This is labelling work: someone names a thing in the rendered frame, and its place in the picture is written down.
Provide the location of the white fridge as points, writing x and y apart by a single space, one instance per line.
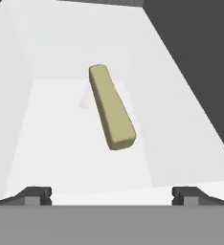
69 95

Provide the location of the pale yellow butter stick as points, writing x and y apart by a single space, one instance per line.
112 111

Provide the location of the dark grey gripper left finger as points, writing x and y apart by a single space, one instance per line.
34 193

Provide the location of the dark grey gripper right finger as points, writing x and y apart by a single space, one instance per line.
188 193

